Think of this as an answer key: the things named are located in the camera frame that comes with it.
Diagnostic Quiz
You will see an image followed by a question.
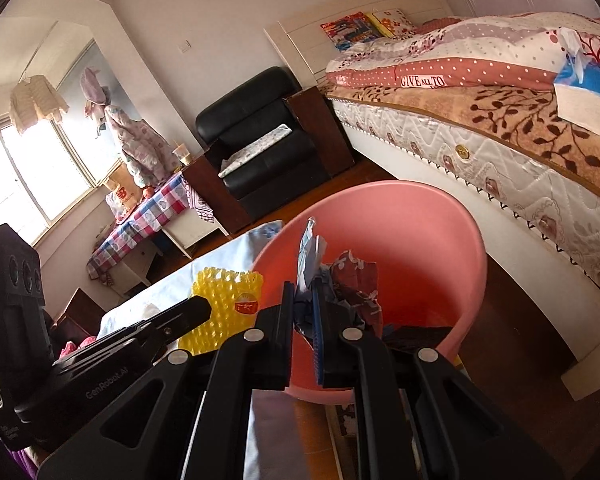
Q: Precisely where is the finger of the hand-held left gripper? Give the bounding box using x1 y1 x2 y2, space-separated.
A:
99 295 213 357

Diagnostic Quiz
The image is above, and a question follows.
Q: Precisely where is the brown paper shopping bag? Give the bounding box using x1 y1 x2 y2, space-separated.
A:
107 164 141 211

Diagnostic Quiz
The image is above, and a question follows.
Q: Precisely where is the black leather armchair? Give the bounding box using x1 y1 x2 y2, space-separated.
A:
182 66 356 236

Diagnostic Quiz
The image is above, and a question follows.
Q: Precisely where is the white blue paper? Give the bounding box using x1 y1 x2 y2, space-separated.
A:
296 216 329 306

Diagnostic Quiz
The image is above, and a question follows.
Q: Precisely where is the colourful printed pillow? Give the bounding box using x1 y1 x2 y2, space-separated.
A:
320 11 386 52

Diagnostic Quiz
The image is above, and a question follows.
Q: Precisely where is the dark red printed wrapper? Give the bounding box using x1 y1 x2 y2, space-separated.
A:
292 251 385 346

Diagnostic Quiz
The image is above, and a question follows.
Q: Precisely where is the yellow flower pillow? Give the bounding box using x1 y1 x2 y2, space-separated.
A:
367 8 416 38

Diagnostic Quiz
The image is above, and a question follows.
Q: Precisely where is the pink patchwork quilt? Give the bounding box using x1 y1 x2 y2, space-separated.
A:
325 12 600 93

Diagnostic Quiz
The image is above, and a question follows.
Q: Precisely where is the pink flower cushion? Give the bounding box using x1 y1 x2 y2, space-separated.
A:
57 336 101 361

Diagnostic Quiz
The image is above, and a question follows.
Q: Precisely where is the yellow foam net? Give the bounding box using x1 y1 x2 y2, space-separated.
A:
177 266 265 358

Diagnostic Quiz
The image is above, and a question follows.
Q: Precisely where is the pink padded jacket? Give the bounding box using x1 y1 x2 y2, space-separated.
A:
102 104 181 187

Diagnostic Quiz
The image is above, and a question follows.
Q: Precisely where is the pink plastic bin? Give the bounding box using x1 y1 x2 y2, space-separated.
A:
252 180 485 406

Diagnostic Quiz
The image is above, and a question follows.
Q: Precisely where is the cream knitted cardigan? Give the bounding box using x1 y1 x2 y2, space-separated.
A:
8 74 70 136

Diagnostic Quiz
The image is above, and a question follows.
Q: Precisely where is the white desk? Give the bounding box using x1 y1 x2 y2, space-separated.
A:
110 212 231 296

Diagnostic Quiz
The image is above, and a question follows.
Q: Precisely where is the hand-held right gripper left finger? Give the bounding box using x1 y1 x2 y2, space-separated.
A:
37 281 297 480

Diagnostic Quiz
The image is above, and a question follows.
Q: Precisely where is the white plastic bag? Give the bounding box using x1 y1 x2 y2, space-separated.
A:
105 190 126 221

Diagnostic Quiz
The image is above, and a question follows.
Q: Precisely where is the pink hat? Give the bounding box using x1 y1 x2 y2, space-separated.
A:
78 66 112 121

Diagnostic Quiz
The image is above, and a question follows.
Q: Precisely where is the blue tissue box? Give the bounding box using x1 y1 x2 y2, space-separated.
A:
552 27 600 140

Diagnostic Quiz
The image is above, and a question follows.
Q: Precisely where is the brown leaf blanket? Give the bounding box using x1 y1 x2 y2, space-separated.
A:
320 80 600 206

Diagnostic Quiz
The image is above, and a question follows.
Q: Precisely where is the white bed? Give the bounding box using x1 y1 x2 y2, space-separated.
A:
264 0 600 401

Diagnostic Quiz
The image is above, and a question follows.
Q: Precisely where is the checkered tablecloth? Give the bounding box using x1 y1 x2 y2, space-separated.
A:
86 170 216 281

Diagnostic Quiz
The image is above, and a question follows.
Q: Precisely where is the black foam net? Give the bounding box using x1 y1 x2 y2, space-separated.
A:
382 325 453 353

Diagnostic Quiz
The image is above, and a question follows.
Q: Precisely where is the white seat cushion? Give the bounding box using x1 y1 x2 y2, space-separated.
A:
217 122 293 179

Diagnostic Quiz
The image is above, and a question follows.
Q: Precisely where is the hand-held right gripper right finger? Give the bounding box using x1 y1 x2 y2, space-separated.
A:
310 277 563 480

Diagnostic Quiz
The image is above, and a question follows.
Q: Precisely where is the armchair with pink cushion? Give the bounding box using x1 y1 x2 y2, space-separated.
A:
50 287 111 356

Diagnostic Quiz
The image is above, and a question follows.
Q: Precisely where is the window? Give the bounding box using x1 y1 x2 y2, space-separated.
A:
0 115 98 246

